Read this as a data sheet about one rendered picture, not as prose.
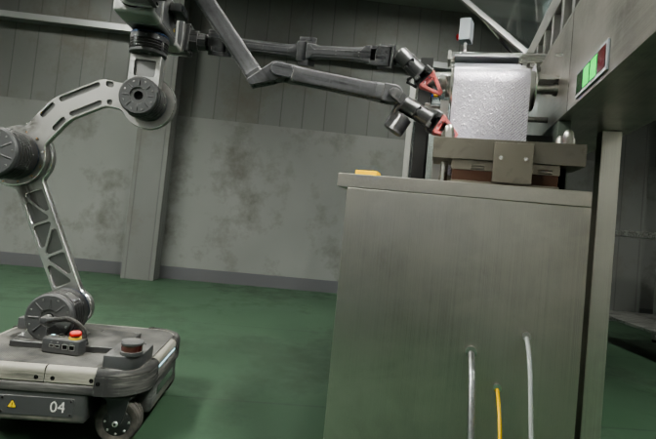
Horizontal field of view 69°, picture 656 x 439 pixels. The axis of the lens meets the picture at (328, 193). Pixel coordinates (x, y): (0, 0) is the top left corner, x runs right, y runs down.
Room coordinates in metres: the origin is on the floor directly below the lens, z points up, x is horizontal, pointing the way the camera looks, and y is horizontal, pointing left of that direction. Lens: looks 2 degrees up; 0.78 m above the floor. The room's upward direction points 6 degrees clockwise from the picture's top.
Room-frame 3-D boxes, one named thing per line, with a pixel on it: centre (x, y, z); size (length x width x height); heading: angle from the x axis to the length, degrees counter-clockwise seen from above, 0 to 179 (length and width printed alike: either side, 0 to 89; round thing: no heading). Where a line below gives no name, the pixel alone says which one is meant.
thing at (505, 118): (1.51, -0.49, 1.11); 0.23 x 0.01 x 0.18; 76
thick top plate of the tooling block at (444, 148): (1.39, -0.50, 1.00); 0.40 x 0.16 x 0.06; 76
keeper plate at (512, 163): (1.29, -0.49, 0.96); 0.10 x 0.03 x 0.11; 76
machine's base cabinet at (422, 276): (2.50, -0.66, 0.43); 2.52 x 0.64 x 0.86; 166
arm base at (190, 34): (1.99, 0.61, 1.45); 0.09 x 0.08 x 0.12; 4
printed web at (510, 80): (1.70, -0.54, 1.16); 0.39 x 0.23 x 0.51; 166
